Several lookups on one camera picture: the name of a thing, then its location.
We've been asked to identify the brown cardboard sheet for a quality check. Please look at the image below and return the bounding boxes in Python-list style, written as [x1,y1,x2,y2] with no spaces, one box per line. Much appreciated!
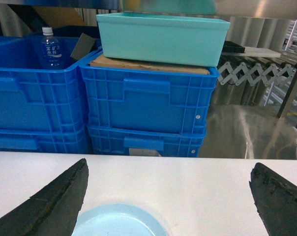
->
[89,55,210,75]

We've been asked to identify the clear water bottle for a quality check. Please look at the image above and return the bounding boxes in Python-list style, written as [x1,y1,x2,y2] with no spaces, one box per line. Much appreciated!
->
[41,27,65,70]

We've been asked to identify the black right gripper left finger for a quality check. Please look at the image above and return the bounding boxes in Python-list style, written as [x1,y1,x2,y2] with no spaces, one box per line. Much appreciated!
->
[0,158,89,236]

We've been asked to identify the blue crate under teal tub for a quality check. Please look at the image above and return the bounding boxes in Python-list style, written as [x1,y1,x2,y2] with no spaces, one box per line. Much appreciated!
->
[80,53,219,135]

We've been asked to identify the lower blue crate middle stack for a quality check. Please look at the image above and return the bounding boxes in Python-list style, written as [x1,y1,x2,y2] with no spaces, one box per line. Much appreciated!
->
[0,127,92,154]

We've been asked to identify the blue crate with bottle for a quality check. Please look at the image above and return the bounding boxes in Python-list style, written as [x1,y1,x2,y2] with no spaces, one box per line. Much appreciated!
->
[0,36,88,133]

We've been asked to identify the expandable roller conveyor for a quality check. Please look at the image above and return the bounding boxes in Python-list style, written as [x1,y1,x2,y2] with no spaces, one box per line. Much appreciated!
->
[218,17,297,87]

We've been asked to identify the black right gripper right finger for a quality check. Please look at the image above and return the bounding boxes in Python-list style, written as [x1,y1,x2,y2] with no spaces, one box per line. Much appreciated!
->
[249,162,297,236]

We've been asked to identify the white board on conveyor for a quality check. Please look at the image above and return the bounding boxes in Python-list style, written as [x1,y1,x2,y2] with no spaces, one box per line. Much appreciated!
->
[222,47,281,58]

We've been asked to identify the lower blue crate right stack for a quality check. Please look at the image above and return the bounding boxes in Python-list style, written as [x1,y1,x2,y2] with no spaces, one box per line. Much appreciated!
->
[88,125,207,157]

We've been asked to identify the blue crate stack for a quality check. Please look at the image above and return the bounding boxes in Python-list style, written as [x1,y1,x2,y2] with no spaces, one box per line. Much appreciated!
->
[88,125,207,157]
[0,127,92,154]

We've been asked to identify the black box in crate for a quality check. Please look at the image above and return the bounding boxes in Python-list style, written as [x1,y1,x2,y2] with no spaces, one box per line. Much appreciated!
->
[70,33,96,61]

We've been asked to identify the teal plastic tub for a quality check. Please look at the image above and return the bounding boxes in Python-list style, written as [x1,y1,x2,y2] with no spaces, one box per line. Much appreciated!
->
[96,12,230,67]

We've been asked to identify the light blue round plate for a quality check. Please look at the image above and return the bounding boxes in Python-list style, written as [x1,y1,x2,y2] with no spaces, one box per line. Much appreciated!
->
[72,204,168,236]

